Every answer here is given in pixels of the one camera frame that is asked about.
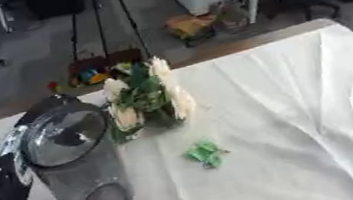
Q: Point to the small red toy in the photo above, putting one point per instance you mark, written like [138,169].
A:
[54,87]

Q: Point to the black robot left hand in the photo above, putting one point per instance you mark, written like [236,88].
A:
[45,104]

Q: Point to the clear plastic container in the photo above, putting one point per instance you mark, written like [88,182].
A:
[231,15]

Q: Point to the clear glass vase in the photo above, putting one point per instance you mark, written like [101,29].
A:
[90,186]

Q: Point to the dark box of colourful toys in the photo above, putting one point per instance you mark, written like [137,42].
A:
[99,69]

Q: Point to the white flower bouquet green leaves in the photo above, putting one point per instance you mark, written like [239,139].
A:
[147,96]

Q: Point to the black tripod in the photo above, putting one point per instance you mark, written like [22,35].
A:
[99,23]

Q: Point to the black bin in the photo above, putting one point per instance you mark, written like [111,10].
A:
[55,2]

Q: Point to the small green leaf sprig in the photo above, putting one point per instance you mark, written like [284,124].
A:
[206,154]

